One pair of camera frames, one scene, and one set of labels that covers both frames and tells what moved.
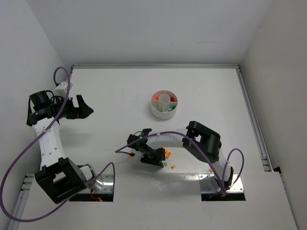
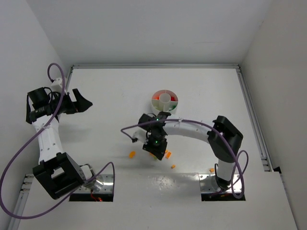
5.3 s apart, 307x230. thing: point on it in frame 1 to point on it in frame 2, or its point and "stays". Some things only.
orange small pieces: (168, 155) stays
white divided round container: (164, 104) stays
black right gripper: (149, 157) to (155, 148)
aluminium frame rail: (266, 165) stays
